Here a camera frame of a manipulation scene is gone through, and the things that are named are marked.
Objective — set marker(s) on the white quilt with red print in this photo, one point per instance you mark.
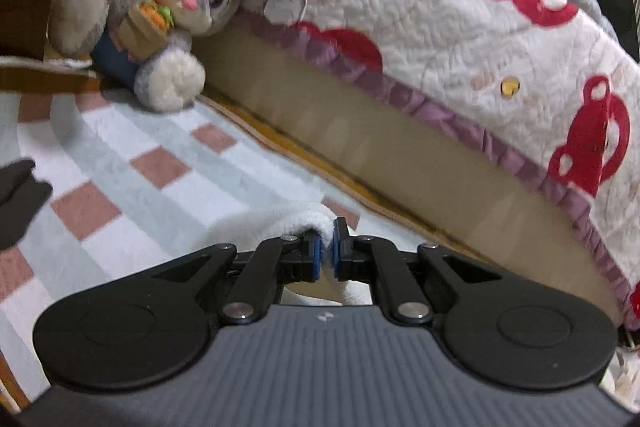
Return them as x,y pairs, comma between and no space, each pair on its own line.
450,32

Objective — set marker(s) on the white towel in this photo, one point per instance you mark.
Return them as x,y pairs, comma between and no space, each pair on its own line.
280,219

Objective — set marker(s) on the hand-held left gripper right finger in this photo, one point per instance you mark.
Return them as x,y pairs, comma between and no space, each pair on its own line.
342,253

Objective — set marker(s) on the pink and grey checked blanket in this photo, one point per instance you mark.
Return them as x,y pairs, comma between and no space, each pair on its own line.
125,127

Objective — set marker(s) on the beige mattress side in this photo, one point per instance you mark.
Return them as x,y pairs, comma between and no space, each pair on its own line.
375,132

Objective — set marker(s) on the dark cloth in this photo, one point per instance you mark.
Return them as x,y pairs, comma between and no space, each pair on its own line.
20,202

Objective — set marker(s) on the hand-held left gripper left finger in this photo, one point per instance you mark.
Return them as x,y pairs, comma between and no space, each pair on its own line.
315,254

